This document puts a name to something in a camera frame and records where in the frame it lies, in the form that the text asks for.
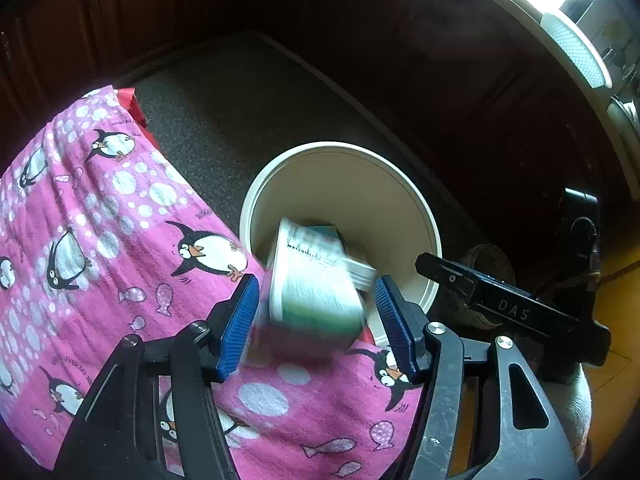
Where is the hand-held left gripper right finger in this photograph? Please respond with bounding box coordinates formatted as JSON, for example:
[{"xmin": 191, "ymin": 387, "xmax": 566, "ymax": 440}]
[{"xmin": 374, "ymin": 276, "xmax": 581, "ymax": 480}]

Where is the white round mesh cover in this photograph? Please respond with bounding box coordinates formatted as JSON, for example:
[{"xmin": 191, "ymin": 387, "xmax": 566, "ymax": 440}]
[{"xmin": 540, "ymin": 10, "xmax": 614, "ymax": 89}]

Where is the pink penguin print blanket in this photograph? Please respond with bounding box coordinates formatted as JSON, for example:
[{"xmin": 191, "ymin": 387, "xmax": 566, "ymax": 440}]
[{"xmin": 0, "ymin": 87, "xmax": 426, "ymax": 480}]

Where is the red table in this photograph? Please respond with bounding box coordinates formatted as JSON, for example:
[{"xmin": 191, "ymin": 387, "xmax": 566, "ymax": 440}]
[{"xmin": 117, "ymin": 87, "xmax": 151, "ymax": 130}]

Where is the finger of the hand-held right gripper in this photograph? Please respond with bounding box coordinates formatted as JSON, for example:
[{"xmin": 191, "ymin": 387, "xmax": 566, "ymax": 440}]
[{"xmin": 415, "ymin": 252, "xmax": 584, "ymax": 341}]

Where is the white green plastic cup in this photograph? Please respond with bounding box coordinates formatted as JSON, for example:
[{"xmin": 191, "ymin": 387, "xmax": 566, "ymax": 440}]
[{"xmin": 267, "ymin": 217, "xmax": 379, "ymax": 350}]

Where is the brown wooden kitchen cabinet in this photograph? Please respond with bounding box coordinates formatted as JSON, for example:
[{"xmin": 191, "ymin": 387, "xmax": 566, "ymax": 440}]
[{"xmin": 0, "ymin": 0, "xmax": 640, "ymax": 281}]

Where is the white sock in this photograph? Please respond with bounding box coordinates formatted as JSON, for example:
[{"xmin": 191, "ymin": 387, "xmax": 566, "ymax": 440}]
[{"xmin": 559, "ymin": 364, "xmax": 594, "ymax": 457}]

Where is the white round bin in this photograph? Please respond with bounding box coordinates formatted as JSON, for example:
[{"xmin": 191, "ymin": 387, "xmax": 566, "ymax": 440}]
[{"xmin": 239, "ymin": 141, "xmax": 443, "ymax": 348}]

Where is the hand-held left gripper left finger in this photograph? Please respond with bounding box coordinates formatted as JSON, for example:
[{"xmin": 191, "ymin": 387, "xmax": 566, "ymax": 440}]
[{"xmin": 52, "ymin": 274, "xmax": 261, "ymax": 480}]

